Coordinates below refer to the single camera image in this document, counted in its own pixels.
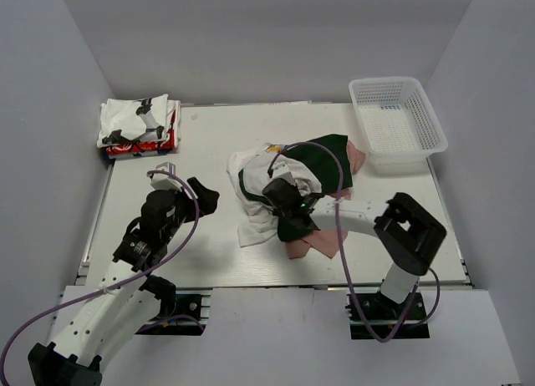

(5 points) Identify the folded white printed t-shirt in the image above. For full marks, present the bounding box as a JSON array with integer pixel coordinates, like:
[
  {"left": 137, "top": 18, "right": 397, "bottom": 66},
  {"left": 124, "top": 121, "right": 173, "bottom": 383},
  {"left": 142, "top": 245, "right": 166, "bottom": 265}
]
[{"left": 96, "top": 94, "right": 181, "bottom": 149}]

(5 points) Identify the white cartoon print t-shirt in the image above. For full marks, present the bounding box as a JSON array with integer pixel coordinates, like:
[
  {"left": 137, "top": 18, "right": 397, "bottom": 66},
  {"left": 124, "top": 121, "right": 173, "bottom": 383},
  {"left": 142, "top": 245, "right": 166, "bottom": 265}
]
[{"left": 226, "top": 142, "right": 324, "bottom": 248}]

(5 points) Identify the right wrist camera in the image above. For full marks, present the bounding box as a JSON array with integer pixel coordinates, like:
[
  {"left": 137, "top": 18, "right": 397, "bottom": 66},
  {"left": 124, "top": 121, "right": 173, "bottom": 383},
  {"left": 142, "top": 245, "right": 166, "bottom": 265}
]
[{"left": 267, "top": 162, "right": 294, "bottom": 184}]

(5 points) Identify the white plastic basket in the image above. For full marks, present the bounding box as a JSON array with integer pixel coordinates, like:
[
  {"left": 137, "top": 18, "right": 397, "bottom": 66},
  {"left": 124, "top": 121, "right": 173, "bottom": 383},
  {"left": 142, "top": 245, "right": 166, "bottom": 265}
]
[{"left": 349, "top": 77, "right": 448, "bottom": 175}]

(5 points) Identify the pink t-shirt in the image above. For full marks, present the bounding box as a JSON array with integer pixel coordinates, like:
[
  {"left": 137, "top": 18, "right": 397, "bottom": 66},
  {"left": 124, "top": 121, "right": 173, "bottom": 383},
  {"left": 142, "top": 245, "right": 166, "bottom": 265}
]
[{"left": 284, "top": 140, "right": 366, "bottom": 261}]

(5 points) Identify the dark green t-shirt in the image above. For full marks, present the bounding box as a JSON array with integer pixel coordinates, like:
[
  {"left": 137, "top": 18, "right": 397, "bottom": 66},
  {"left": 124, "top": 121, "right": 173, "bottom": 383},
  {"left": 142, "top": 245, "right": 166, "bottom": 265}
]
[{"left": 227, "top": 134, "right": 365, "bottom": 246}]

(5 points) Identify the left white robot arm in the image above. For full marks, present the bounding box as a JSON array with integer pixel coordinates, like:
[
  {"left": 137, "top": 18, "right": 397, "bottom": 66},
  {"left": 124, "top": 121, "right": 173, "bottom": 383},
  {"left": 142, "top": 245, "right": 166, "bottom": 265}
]
[{"left": 28, "top": 170, "right": 220, "bottom": 385}]

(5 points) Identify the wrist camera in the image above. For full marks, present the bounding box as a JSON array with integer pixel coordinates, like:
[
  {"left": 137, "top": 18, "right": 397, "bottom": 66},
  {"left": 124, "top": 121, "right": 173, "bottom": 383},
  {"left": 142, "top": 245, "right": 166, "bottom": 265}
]
[
  {"left": 267, "top": 162, "right": 294, "bottom": 184},
  {"left": 147, "top": 162, "right": 181, "bottom": 190}
]

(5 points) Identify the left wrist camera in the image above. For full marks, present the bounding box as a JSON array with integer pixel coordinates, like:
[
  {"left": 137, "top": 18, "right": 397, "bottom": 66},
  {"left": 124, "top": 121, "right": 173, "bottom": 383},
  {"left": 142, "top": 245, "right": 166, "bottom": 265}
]
[{"left": 147, "top": 162, "right": 181, "bottom": 190}]

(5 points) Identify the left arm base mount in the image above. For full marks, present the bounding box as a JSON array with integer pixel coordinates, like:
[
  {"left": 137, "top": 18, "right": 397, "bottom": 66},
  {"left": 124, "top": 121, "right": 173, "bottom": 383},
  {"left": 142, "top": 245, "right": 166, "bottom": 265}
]
[{"left": 137, "top": 290, "right": 211, "bottom": 336}]

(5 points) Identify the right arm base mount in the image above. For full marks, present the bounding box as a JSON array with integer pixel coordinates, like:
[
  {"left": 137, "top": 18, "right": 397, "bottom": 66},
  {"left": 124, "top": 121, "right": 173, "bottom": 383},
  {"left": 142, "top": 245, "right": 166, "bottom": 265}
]
[{"left": 345, "top": 292, "right": 431, "bottom": 340}]

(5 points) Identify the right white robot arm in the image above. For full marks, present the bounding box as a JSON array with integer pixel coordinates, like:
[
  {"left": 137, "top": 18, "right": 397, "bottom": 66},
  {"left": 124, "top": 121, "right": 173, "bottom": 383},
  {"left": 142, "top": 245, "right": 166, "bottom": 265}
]
[{"left": 262, "top": 179, "right": 446, "bottom": 318}]

